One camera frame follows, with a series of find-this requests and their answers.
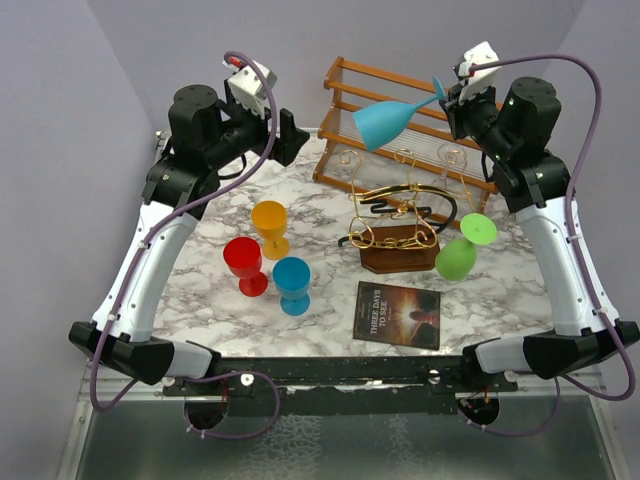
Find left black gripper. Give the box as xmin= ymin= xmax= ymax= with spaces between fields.
xmin=205 ymin=78 xmax=308 ymax=169

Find dark book three days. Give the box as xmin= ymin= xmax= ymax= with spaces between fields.
xmin=352 ymin=281 xmax=441 ymax=350

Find red plastic wine glass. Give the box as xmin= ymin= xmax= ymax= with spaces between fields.
xmin=223 ymin=236 xmax=268 ymax=297

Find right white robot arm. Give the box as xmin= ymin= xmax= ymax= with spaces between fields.
xmin=436 ymin=77 xmax=639 ymax=391

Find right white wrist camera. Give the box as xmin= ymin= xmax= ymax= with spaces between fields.
xmin=453 ymin=41 xmax=499 ymax=105

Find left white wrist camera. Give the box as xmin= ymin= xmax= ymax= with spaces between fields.
xmin=223 ymin=55 xmax=268 ymax=119

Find yellow plastic wine glass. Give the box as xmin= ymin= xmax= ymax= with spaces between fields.
xmin=251 ymin=200 xmax=290 ymax=260

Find green plastic wine glass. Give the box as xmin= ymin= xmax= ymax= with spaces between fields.
xmin=435 ymin=213 xmax=498 ymax=281

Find wooden two-tier shelf rack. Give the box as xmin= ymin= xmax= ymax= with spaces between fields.
xmin=312 ymin=56 xmax=497 ymax=215

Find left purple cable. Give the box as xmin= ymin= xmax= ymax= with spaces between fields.
xmin=89 ymin=49 xmax=282 ymax=441

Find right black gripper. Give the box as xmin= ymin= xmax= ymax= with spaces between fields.
xmin=441 ymin=76 xmax=513 ymax=162

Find gold wire wine glass rack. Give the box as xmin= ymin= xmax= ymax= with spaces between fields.
xmin=338 ymin=148 xmax=469 ymax=273

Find light blue plastic wine glass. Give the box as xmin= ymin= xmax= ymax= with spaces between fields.
xmin=353 ymin=76 xmax=446 ymax=152

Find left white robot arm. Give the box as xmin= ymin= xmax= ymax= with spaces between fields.
xmin=68 ymin=81 xmax=291 ymax=395

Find black metal base rail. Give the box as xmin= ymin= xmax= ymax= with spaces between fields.
xmin=163 ymin=355 xmax=517 ymax=416

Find clear wine glass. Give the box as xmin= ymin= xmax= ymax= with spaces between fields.
xmin=436 ymin=143 xmax=468 ymax=200

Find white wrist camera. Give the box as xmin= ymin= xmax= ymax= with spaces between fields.
xmin=223 ymin=55 xmax=268 ymax=119
xmin=453 ymin=41 xmax=499 ymax=105

